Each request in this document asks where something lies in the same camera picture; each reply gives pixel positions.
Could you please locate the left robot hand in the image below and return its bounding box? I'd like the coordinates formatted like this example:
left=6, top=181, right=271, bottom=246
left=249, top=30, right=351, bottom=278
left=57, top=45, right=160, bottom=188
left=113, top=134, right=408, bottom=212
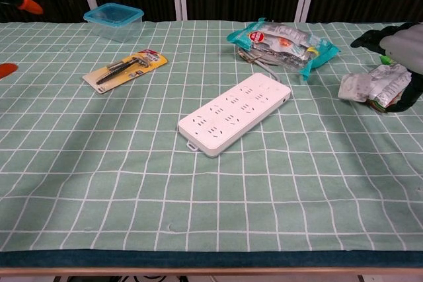
left=0, top=0, right=44, bottom=81

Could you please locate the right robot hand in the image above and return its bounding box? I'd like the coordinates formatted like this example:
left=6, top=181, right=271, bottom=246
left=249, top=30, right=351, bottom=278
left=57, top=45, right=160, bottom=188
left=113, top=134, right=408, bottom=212
left=350, top=21, right=423, bottom=114

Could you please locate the white cube charger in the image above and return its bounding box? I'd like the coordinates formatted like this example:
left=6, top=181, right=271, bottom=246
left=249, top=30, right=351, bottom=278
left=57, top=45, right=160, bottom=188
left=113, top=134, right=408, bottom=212
left=337, top=72, right=375, bottom=103

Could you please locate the white power strip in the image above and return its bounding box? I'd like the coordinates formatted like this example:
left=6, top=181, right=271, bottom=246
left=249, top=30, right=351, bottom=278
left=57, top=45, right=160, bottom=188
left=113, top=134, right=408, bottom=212
left=177, top=72, right=292, bottom=159

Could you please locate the green silver snack bag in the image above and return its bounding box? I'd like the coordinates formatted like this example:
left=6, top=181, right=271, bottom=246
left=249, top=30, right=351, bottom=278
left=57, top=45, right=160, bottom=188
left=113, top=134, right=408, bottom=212
left=363, top=53, right=414, bottom=115

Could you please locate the clear container with teal lid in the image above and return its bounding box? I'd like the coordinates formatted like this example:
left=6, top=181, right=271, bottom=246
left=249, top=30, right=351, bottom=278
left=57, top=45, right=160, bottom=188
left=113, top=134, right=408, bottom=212
left=83, top=3, right=145, bottom=43

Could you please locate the hex key set yellow pack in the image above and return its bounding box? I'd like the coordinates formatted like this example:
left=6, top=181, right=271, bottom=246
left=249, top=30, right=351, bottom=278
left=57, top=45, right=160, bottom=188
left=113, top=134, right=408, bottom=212
left=82, top=49, right=169, bottom=94

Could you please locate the teal silver snack bag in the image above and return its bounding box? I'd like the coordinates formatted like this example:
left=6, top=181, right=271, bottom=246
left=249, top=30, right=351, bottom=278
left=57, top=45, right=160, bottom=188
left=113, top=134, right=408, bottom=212
left=226, top=17, right=341, bottom=81

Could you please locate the green checked tablecloth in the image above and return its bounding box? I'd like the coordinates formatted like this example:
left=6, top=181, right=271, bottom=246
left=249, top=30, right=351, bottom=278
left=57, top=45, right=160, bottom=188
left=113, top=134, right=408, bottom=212
left=0, top=19, right=423, bottom=268

